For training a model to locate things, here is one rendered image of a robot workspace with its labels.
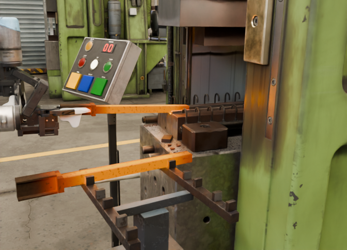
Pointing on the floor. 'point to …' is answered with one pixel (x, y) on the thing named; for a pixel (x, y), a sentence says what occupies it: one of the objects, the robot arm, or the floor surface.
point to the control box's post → (113, 163)
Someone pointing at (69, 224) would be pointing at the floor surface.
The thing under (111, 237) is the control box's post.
